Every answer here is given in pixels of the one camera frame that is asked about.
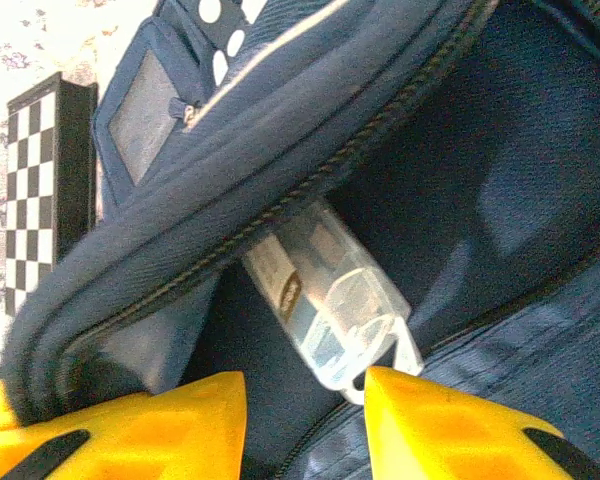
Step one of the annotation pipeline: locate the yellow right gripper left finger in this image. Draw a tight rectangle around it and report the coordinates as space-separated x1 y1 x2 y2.
0 370 247 480

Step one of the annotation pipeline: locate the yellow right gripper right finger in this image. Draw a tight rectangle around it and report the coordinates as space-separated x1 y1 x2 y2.
362 364 600 480

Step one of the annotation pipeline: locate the navy blue backpack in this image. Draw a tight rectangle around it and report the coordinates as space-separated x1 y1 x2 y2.
2 0 600 480

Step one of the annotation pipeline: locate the black white chessboard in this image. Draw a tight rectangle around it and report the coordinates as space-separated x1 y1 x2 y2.
4 71 99 317

